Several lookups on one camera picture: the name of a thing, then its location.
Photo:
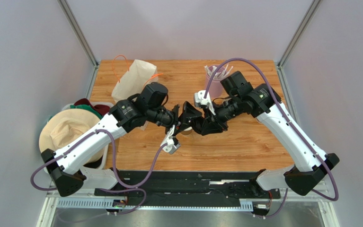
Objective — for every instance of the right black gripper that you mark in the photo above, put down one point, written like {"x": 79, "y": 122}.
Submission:
{"x": 211, "y": 114}

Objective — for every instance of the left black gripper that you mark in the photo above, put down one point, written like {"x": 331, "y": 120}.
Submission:
{"x": 189, "y": 112}

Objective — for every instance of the white paper takeout bag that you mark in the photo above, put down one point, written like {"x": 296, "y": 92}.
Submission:
{"x": 138, "y": 75}

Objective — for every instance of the single brown paper cup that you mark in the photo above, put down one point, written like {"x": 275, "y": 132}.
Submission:
{"x": 187, "y": 131}

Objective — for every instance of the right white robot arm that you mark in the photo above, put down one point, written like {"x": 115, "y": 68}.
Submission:
{"x": 311, "y": 163}

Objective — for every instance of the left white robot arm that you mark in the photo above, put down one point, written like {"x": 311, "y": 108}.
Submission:
{"x": 66, "y": 166}

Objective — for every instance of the pink straw holder cup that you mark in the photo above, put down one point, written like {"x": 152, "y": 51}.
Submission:
{"x": 215, "y": 89}

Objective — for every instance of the beige straw hat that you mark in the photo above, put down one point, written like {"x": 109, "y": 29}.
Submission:
{"x": 65, "y": 127}

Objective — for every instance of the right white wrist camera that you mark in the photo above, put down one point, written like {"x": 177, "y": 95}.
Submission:
{"x": 203, "y": 100}

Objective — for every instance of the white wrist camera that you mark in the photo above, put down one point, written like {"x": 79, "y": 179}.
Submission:
{"x": 203, "y": 100}
{"x": 170, "y": 144}

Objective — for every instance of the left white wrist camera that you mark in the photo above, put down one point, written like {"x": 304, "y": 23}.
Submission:
{"x": 170, "y": 144}

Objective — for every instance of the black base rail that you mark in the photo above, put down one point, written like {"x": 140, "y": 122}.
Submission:
{"x": 194, "y": 191}

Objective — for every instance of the right aluminium frame post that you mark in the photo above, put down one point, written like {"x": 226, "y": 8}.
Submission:
{"x": 311, "y": 11}

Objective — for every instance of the aluminium frame post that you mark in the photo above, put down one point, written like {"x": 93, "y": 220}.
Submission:
{"x": 78, "y": 31}
{"x": 311, "y": 11}

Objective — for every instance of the left aluminium frame post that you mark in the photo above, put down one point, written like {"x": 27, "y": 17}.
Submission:
{"x": 78, "y": 31}

